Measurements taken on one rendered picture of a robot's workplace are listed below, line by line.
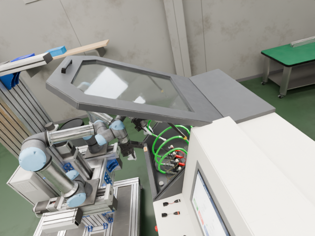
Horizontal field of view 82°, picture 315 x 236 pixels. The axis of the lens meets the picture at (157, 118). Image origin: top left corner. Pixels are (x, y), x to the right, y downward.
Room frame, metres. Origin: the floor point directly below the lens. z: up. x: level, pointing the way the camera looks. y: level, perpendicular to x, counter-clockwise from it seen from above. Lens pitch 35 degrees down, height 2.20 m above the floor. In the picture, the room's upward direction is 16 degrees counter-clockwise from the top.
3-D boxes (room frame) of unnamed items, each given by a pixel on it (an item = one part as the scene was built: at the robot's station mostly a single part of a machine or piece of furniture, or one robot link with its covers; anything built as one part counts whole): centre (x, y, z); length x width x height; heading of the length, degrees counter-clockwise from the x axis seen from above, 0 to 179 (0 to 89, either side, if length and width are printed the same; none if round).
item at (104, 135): (0.94, 0.36, 1.51); 0.11 x 0.11 x 0.08; 20
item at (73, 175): (0.93, 0.72, 1.20); 0.13 x 0.12 x 0.14; 20
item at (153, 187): (1.08, 0.19, 0.87); 0.62 x 0.04 x 0.16; 2
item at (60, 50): (3.59, 1.42, 1.67); 0.31 x 0.22 x 0.10; 84
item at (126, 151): (0.96, 0.27, 1.35); 0.09 x 0.08 x 0.12; 92
